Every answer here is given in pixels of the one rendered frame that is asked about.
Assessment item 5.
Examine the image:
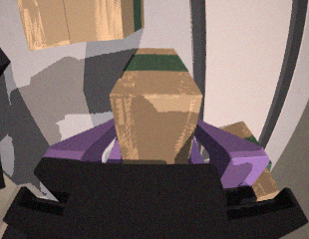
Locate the tan block with dark green band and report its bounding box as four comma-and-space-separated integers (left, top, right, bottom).
221, 121, 280, 202
110, 48, 202, 164
17, 0, 145, 51

